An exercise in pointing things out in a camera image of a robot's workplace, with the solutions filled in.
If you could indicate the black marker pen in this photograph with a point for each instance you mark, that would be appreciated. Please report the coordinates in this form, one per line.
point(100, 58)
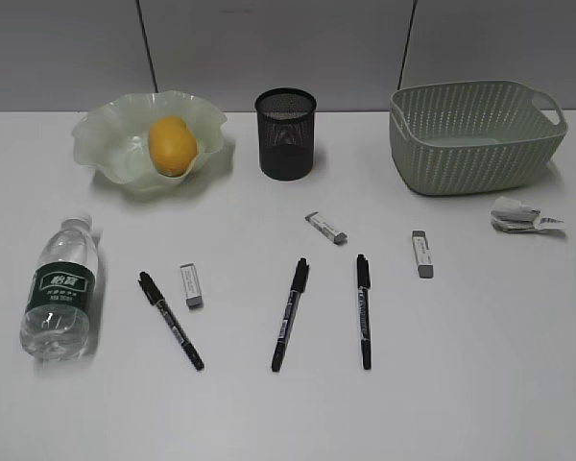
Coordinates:
point(363, 287)
point(297, 288)
point(157, 300)

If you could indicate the waste paper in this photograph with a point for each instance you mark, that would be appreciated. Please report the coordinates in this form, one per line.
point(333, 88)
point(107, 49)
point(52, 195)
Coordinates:
point(513, 216)

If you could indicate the grey white eraser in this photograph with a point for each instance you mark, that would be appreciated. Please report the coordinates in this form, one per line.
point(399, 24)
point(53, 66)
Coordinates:
point(422, 254)
point(318, 222)
point(191, 285)

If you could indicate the black mesh pen holder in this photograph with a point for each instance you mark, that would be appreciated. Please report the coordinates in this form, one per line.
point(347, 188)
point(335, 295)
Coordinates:
point(286, 121)

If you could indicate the green woven plastic basket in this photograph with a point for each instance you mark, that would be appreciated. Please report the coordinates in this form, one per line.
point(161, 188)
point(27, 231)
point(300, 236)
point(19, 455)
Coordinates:
point(472, 137)

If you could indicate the clear water bottle green label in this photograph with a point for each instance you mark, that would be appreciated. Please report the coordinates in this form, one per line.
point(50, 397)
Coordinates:
point(55, 324)

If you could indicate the pale green wavy plate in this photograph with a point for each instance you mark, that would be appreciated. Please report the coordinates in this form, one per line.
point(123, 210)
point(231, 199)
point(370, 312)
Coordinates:
point(114, 138)

